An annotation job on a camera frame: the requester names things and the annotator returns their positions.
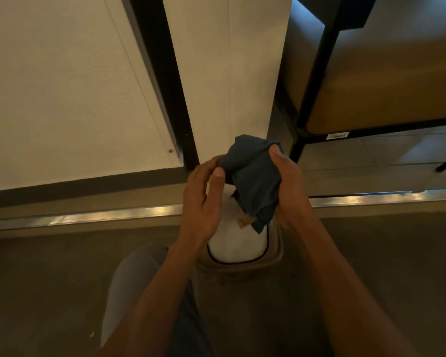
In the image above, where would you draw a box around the person's right hand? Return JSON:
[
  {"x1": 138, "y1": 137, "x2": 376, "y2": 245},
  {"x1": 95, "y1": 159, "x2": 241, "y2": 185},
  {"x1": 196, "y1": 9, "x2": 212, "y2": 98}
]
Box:
[{"x1": 268, "y1": 144, "x2": 317, "y2": 233}]

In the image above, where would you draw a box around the person's left hand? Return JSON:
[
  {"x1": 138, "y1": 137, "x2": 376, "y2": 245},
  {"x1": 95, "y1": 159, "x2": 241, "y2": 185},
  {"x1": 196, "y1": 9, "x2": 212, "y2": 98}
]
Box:
[{"x1": 174, "y1": 155, "x2": 226, "y2": 253}]

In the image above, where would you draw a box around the dark blue cloth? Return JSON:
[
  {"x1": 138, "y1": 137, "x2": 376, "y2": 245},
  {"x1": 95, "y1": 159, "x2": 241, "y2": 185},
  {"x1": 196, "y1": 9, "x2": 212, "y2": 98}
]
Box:
[{"x1": 217, "y1": 134, "x2": 285, "y2": 235}]

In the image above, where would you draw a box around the person's left forearm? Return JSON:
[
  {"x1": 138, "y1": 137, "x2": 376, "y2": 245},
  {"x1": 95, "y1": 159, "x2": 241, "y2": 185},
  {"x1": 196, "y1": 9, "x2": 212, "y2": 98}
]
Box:
[{"x1": 95, "y1": 241, "x2": 205, "y2": 357}]

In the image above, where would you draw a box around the person's right forearm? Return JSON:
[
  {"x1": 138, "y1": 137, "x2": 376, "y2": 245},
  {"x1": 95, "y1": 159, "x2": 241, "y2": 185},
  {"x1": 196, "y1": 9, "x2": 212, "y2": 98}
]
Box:
[{"x1": 293, "y1": 215, "x2": 421, "y2": 357}]

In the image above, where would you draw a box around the beige bin with white lid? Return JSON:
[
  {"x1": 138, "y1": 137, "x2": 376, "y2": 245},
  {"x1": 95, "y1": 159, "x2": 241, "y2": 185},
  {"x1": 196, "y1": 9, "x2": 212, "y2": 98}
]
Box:
[{"x1": 191, "y1": 271, "x2": 335, "y2": 357}]

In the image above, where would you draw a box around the metal floor threshold strip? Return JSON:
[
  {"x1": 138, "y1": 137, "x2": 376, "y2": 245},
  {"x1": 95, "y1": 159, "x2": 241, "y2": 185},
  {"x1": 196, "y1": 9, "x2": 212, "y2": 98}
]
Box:
[{"x1": 0, "y1": 188, "x2": 446, "y2": 233}]

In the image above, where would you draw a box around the grey baseboard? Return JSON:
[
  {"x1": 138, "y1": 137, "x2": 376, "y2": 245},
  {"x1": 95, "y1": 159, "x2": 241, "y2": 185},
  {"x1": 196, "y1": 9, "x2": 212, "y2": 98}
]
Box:
[{"x1": 0, "y1": 167, "x2": 189, "y2": 211}]

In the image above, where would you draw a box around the brown bench with sticker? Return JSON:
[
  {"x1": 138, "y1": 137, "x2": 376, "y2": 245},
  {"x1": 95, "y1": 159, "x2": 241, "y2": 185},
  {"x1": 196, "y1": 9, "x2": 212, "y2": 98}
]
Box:
[{"x1": 275, "y1": 0, "x2": 446, "y2": 174}]

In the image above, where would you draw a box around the black wall post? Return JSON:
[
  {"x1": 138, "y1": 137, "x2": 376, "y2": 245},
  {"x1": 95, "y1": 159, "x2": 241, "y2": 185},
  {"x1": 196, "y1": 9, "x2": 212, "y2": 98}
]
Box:
[{"x1": 119, "y1": 0, "x2": 200, "y2": 172}]

